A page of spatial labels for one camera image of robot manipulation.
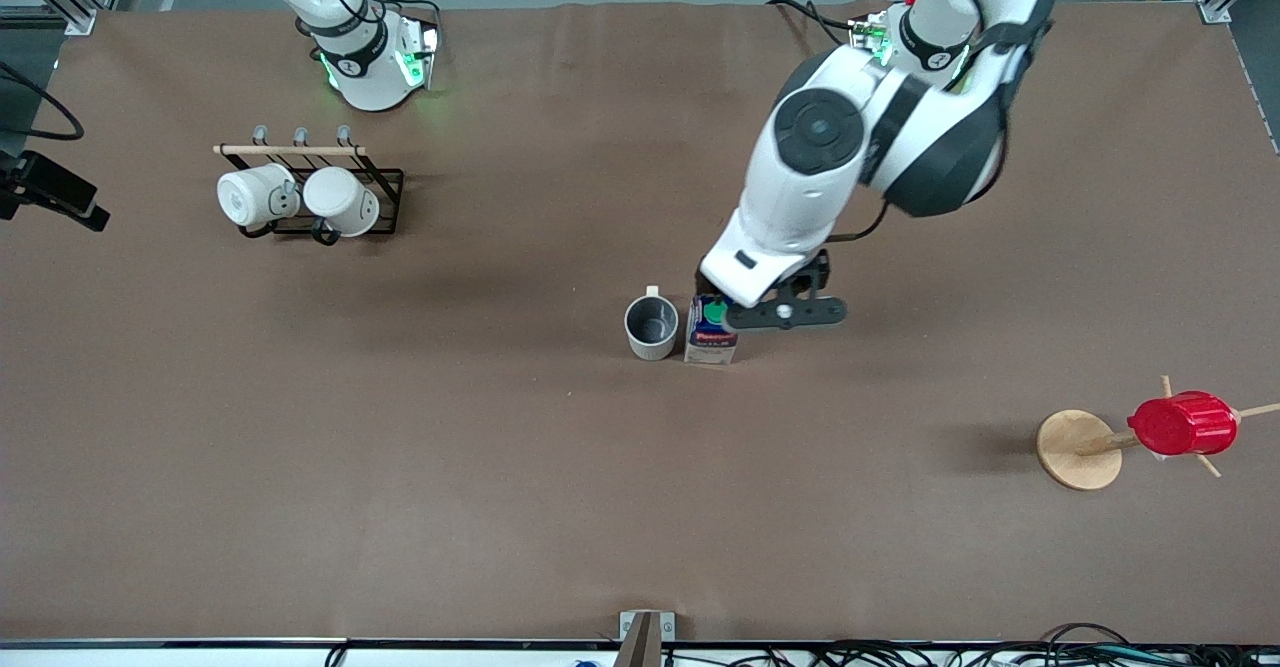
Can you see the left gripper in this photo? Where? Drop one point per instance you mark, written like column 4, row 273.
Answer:
column 702, row 282

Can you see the blue white milk carton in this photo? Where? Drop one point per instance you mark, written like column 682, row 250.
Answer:
column 710, row 342

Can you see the grey ceramic mug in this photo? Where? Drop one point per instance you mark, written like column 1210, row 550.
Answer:
column 650, row 332

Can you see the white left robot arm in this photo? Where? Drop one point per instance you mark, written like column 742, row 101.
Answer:
column 830, row 162

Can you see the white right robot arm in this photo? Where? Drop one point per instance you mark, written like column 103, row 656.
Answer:
column 365, row 67

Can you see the red ribbed plastic cup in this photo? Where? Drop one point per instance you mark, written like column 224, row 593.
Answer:
column 1185, row 425

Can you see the white mug with face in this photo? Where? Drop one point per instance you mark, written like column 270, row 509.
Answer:
column 250, row 197

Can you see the brown table cover sheet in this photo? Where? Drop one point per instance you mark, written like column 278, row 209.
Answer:
column 640, row 497

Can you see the plain white mug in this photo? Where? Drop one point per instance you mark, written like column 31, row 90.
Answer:
column 345, row 202

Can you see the wooden mug tree stand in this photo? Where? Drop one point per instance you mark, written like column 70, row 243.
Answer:
column 1078, row 450

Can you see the metal bracket with brown bar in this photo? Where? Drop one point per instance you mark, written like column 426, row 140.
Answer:
column 645, row 637

